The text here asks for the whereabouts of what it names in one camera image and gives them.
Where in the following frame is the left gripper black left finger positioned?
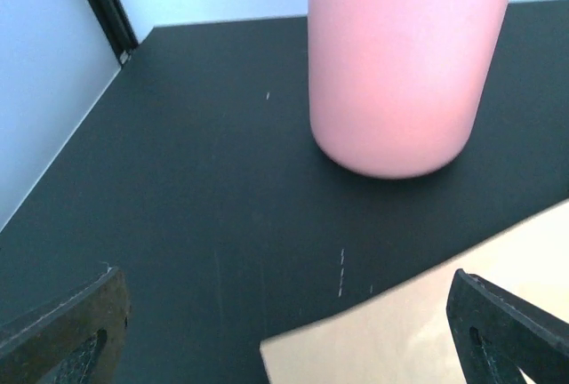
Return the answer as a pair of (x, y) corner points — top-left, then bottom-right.
(1, 267), (131, 383)

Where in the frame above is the green and orange wrapping paper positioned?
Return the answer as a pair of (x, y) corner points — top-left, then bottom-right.
(260, 202), (568, 383)

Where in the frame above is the left black frame post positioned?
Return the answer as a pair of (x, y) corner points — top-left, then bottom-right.
(87, 0), (139, 67)

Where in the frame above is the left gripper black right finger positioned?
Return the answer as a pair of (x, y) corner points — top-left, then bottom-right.
(446, 268), (568, 384)

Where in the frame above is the pink ceramic vase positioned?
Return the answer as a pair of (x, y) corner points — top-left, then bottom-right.
(308, 0), (509, 179)

